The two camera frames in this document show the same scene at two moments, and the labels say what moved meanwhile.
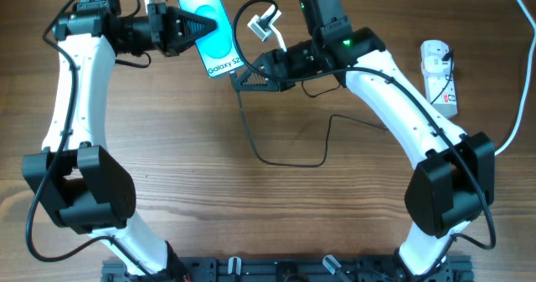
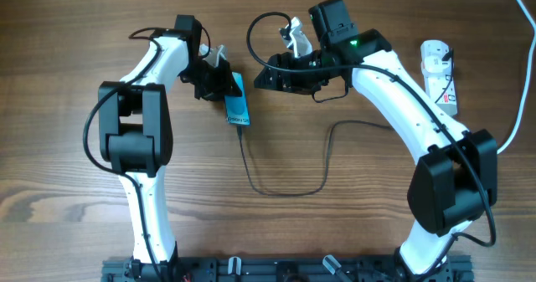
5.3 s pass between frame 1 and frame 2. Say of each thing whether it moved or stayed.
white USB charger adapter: stayed
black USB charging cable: moved
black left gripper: moved
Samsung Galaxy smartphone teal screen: moved
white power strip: stayed
